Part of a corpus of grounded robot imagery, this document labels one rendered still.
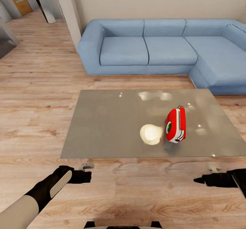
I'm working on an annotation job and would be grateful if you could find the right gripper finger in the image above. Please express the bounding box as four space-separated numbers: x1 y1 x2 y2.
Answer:
193 176 205 184

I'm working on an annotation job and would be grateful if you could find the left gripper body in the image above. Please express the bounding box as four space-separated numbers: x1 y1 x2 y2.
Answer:
74 170 92 184

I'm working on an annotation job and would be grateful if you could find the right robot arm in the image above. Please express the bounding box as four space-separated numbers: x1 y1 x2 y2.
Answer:
193 164 246 200

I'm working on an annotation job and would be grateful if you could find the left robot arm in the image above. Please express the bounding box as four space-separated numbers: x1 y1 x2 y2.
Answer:
0 162 95 229

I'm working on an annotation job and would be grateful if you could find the radio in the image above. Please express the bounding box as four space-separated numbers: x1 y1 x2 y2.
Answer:
166 106 186 143

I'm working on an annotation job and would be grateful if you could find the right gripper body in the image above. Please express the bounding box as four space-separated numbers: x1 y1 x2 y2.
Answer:
203 173 228 188

